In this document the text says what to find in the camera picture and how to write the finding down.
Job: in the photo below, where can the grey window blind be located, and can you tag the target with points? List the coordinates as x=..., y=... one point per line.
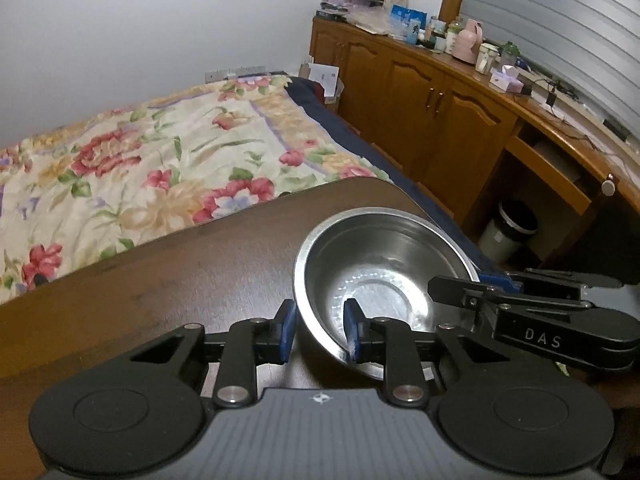
x=565, y=25

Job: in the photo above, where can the white round knob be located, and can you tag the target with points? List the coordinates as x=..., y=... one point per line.
x=609, y=187

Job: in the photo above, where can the navy bed sheet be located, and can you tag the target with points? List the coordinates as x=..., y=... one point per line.
x=350, y=135

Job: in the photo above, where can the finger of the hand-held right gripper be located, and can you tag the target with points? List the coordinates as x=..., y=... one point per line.
x=550, y=280
x=457, y=291

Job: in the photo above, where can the white envelopes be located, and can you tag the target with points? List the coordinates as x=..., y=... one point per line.
x=322, y=77

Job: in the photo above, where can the white trash bin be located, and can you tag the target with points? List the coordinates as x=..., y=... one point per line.
x=507, y=232

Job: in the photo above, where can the wooden cabinet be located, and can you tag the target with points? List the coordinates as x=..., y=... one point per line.
x=410, y=105

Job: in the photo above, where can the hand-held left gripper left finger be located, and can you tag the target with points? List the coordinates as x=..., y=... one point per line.
x=287, y=331

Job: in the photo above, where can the floral blanket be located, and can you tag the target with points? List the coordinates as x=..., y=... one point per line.
x=150, y=160

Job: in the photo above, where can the dark flat box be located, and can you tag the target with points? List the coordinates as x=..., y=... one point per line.
x=330, y=15

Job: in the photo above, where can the pink thermos jug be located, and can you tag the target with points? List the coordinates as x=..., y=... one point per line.
x=469, y=42

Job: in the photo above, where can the green capped bottle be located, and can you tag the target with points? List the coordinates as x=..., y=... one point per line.
x=510, y=54

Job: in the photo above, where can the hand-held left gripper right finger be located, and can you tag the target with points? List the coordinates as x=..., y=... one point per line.
x=353, y=331

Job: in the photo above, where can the clear plastic bag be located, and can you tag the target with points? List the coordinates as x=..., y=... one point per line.
x=372, y=21

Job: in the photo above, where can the stainless steel bowl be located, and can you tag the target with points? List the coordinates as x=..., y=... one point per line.
x=380, y=265

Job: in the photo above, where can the white jar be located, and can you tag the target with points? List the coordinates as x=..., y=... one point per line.
x=487, y=59

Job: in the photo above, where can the black power adapter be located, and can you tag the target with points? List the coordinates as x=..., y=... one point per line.
x=551, y=98

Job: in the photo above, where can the blue printed box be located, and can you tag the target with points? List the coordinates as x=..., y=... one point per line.
x=407, y=22

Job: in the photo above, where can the purple tissue box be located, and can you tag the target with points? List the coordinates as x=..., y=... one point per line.
x=505, y=79

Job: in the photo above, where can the wall socket strip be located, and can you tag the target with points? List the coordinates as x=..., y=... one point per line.
x=235, y=73

